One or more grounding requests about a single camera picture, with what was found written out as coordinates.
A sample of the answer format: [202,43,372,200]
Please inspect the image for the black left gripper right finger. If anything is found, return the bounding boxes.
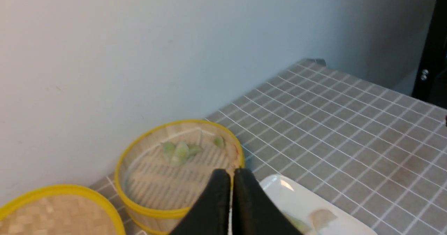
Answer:
[233,168,301,235]

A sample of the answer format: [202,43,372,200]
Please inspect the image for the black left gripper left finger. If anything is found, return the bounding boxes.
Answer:
[170,169,231,235]

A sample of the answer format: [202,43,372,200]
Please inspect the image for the white square plate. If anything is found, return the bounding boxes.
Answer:
[260,174,376,235]

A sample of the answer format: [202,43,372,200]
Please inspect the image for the green dumpling on plate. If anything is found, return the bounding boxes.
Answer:
[281,212,312,235]

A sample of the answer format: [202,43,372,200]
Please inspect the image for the beige dumpling plate right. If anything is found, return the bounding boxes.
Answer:
[310,208,338,232]

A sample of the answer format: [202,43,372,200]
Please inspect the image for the yellow-rimmed bamboo steamer basket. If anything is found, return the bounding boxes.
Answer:
[115,119,245,235]

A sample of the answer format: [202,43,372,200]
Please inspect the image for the green dumpling steamer middle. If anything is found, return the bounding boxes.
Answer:
[188,144,203,156]

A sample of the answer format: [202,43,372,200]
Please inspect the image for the large pale green dumpling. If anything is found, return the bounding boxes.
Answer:
[170,141,190,167]

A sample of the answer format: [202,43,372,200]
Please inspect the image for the small green dumpling steamer right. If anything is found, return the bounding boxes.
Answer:
[213,136,225,149]

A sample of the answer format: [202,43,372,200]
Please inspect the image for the green dumpling steamer left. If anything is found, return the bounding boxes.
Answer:
[161,142,176,162]

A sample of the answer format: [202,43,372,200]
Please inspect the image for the grey checkered tablecloth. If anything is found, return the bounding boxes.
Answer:
[89,58,447,235]

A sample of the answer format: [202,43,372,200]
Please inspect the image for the yellow-rimmed bamboo steamer lid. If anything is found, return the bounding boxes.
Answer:
[0,184,126,235]

